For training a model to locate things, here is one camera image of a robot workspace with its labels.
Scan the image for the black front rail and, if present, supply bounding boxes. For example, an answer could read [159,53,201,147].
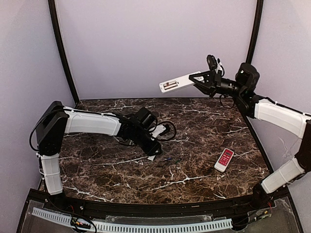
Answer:
[63,196,252,217]

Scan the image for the white battery cover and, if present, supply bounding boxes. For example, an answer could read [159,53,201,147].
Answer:
[147,155,156,161]

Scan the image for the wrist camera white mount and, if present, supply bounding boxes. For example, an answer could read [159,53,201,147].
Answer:
[207,54,225,77]
[149,124,170,138]

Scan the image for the black frame post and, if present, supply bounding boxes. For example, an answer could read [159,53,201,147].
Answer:
[245,0,265,65]
[48,0,80,104]

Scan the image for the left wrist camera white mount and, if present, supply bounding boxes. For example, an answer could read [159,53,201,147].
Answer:
[149,124,170,138]

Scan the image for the right black frame post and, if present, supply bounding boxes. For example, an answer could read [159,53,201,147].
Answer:
[245,0,265,65]

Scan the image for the white slotted cable duct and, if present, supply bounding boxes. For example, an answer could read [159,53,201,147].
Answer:
[32,207,233,233]

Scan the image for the white air conditioner remote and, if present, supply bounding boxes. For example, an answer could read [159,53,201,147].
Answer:
[159,71,200,94]

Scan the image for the left black frame post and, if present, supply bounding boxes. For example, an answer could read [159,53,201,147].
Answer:
[48,0,80,104]

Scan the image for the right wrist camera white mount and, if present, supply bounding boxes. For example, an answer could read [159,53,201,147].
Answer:
[207,54,225,77]

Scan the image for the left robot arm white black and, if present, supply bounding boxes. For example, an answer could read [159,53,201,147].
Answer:
[30,101,165,195]

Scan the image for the red white remote control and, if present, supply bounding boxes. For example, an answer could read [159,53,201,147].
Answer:
[214,148,234,172]

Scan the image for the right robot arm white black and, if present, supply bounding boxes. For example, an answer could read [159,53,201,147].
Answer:
[189,63,311,209]

